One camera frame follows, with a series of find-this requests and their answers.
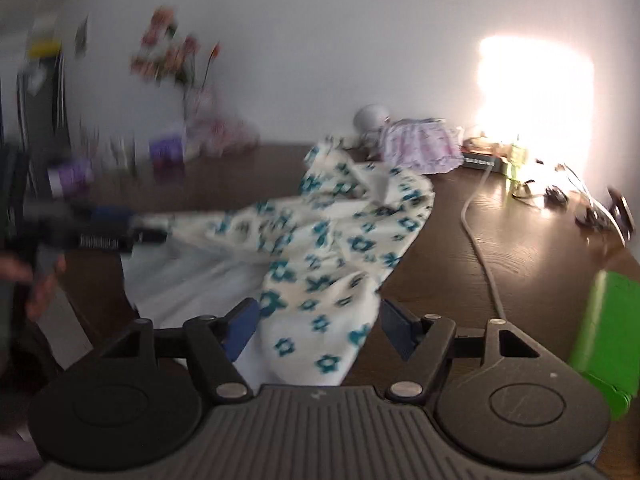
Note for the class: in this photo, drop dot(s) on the green bottle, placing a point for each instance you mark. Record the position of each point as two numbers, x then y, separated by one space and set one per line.
517 160

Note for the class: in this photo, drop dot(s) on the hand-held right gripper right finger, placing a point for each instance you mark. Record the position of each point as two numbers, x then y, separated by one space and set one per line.
397 327

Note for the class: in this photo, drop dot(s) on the stack of books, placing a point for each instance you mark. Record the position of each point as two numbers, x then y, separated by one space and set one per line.
482 157

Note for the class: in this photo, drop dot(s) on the person's left hand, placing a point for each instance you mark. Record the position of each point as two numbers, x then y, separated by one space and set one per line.
45 290

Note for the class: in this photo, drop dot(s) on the yellow sticker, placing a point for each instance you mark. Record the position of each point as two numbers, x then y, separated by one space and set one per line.
44 49

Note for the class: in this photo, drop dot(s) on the small dark object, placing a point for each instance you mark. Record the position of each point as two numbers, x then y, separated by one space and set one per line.
556 195

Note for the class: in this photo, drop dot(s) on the purple box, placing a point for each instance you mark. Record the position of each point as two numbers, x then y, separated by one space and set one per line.
167 152

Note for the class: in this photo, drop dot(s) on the pink wrapped package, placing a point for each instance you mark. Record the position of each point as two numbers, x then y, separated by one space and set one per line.
217 127

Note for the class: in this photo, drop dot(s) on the small bottles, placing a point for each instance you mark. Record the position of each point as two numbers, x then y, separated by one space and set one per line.
110 152

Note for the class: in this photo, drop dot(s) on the artificial flower bouquet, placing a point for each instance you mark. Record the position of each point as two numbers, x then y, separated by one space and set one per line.
170 50

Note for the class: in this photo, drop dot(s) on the pink frilly cloth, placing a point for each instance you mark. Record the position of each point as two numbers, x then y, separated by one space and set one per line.
417 145

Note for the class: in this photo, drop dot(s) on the grey cabinet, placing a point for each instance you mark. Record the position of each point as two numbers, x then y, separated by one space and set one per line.
35 100

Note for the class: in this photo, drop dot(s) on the green plastic chair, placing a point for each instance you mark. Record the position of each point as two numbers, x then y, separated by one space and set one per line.
607 330

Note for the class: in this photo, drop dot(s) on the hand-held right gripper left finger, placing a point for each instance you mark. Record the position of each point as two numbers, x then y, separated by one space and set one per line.
244 326

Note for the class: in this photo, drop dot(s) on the white round lamp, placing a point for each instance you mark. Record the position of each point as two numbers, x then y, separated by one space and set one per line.
369 119

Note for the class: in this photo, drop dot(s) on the purple cylinder container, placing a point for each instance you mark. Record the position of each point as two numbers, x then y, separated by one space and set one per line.
70 177

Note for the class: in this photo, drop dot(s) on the white teal floral garment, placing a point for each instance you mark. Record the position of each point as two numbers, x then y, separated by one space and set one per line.
320 240

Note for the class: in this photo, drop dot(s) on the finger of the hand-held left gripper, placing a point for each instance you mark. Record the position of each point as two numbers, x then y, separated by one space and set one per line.
110 215
102 241

